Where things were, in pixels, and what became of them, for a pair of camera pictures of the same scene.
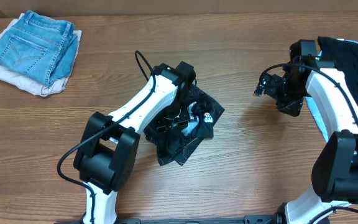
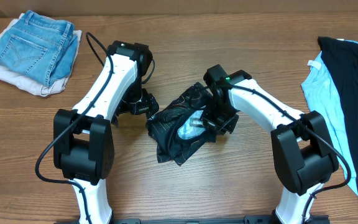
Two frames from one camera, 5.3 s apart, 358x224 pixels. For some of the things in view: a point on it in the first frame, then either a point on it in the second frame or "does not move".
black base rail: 261,219 does not move
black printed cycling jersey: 176,145 does not move
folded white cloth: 29,84 does not move
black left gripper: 164,125 -> 149,103
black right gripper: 293,108 -> 211,124
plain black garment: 356,65 does not move
